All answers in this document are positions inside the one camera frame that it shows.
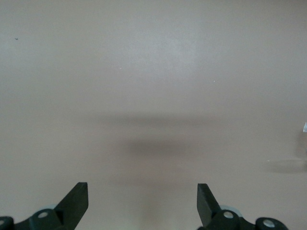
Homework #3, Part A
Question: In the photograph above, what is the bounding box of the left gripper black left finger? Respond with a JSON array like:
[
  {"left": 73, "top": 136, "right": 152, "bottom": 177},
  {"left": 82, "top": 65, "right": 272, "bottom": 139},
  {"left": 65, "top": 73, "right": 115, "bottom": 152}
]
[{"left": 0, "top": 182, "right": 89, "bottom": 230}]

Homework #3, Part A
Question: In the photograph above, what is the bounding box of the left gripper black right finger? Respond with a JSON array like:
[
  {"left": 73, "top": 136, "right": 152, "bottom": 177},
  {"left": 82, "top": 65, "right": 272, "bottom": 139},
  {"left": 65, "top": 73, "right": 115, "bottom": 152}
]
[{"left": 197, "top": 183, "right": 288, "bottom": 230}]

